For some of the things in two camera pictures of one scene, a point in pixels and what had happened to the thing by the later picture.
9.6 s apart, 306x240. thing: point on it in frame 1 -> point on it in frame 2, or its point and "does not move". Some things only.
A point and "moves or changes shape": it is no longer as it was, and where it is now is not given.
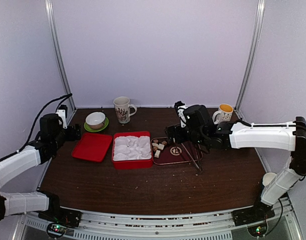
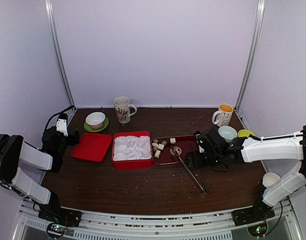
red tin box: [132, 164] does not move
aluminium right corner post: [253, 56] does not move
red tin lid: [92, 147] does not move
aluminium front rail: [280, 223] does not move
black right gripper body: [194, 135] -> [212, 159]
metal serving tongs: [200, 157] moves or changes shape
